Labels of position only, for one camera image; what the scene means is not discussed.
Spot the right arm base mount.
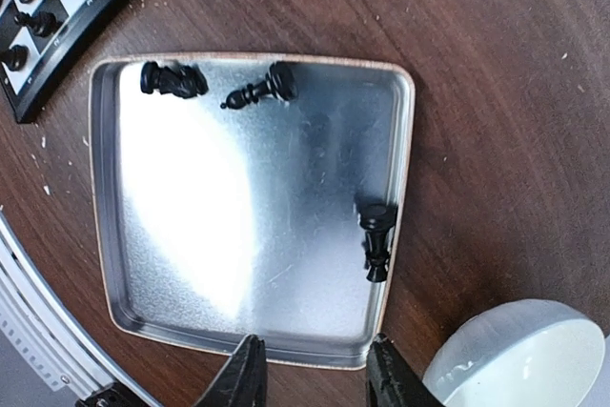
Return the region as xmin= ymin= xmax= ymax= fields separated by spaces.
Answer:
xmin=74 ymin=381 xmax=145 ymax=407

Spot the black bishop piece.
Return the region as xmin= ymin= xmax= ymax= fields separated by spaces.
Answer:
xmin=220 ymin=61 xmax=298 ymax=110

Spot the wooden metal tray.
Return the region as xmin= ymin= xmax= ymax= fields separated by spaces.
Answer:
xmin=90 ymin=52 xmax=416 ymax=370

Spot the black white chess board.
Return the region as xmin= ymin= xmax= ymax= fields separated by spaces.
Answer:
xmin=1 ymin=0 xmax=123 ymax=124

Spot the black rook piece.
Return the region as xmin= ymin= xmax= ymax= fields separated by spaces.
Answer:
xmin=0 ymin=45 xmax=29 ymax=71

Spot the black queen piece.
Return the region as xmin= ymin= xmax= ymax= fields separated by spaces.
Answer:
xmin=358 ymin=203 xmax=397 ymax=283

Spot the front aluminium rail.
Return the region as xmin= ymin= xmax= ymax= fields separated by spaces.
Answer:
xmin=1 ymin=217 xmax=159 ymax=406

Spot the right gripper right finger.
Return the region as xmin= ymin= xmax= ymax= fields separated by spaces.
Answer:
xmin=365 ymin=333 xmax=441 ymax=407

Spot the white bowl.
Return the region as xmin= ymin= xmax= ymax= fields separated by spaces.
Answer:
xmin=423 ymin=299 xmax=606 ymax=406

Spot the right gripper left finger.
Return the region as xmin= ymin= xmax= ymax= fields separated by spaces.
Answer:
xmin=194 ymin=335 xmax=267 ymax=407

